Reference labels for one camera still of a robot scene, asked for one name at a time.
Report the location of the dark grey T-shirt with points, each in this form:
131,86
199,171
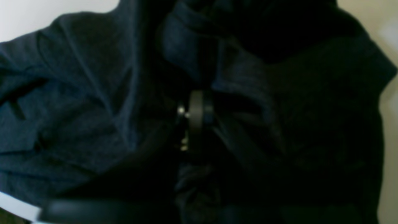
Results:
89,114

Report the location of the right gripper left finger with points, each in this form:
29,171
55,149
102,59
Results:
190,119

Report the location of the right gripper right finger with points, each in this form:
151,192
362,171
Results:
219,110

